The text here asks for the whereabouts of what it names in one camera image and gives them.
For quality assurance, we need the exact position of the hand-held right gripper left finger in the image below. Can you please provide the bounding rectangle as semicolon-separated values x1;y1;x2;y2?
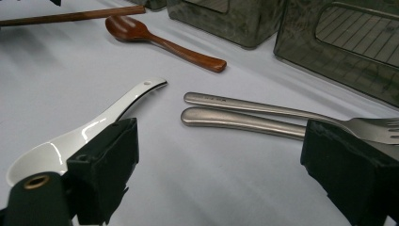
65;118;140;226

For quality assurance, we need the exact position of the clear grey plastic bin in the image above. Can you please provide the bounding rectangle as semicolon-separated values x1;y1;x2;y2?
128;0;168;11
273;0;399;109
166;0;286;50

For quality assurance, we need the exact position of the white ceramic spoon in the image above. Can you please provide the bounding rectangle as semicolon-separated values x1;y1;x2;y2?
6;77;168;186

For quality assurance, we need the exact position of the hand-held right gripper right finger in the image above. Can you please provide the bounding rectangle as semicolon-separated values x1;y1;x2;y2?
299;119;399;226

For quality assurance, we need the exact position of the metal fork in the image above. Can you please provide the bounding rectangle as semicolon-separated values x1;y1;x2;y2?
183;91;399;145

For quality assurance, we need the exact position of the brown wooden spoon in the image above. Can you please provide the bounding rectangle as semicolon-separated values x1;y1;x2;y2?
104;14;228;73

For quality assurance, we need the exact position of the metal knife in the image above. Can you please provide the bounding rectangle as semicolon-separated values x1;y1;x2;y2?
180;106;399;162

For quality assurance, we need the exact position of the brown wooden chopstick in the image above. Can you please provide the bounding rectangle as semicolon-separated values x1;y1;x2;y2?
0;5;147;27

